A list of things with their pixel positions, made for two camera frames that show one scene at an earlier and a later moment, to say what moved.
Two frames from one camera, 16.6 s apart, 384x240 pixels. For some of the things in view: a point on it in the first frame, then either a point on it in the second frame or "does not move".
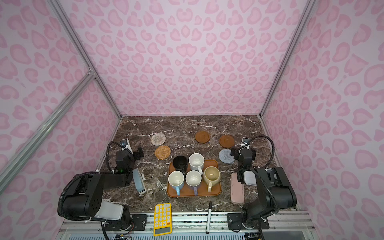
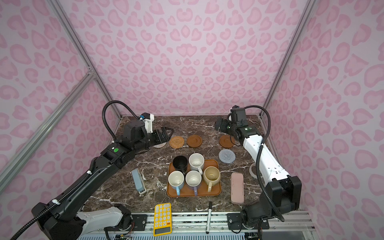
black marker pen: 209,217 does not move
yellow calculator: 162,219 does not move
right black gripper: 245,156 to 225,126
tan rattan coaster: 162,152 to 176,142
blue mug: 176,179 does not move
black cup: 180,163 does not move
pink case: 237,190 does not move
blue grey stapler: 139,181 does not move
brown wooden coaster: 202,137 to 194,141
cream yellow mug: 211,175 does not move
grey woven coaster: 225,156 does not move
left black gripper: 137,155 to 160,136
